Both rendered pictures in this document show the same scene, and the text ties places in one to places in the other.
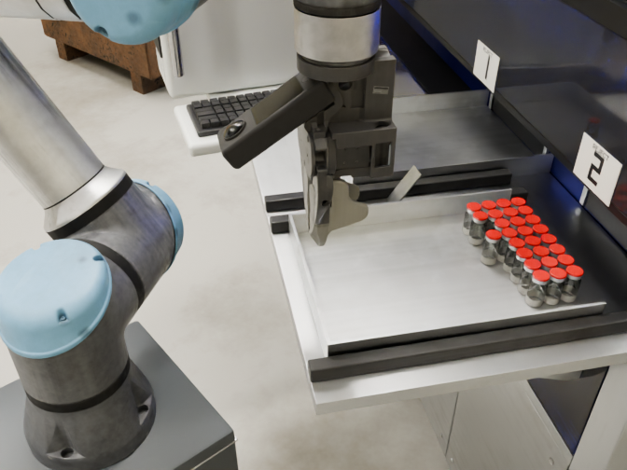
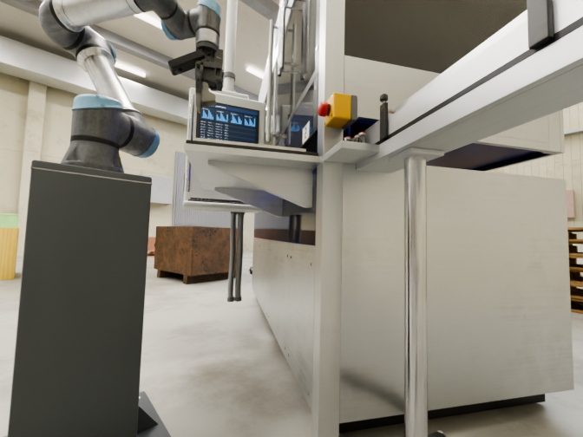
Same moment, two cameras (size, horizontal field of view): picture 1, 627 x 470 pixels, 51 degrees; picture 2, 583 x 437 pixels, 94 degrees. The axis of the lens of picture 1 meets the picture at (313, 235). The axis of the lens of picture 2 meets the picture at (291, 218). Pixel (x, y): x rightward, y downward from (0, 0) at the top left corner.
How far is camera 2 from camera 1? 0.91 m
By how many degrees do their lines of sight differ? 40
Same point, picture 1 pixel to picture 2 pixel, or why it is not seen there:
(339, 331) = not seen: hidden behind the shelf
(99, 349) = (106, 118)
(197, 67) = (196, 194)
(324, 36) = (200, 33)
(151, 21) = not seen: outside the picture
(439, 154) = not seen: hidden behind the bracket
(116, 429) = (100, 156)
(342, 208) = (206, 93)
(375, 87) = (217, 55)
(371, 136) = (214, 64)
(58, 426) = (76, 147)
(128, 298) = (126, 122)
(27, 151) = (111, 93)
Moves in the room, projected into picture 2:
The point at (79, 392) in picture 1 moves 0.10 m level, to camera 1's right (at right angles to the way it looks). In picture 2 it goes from (91, 131) to (128, 132)
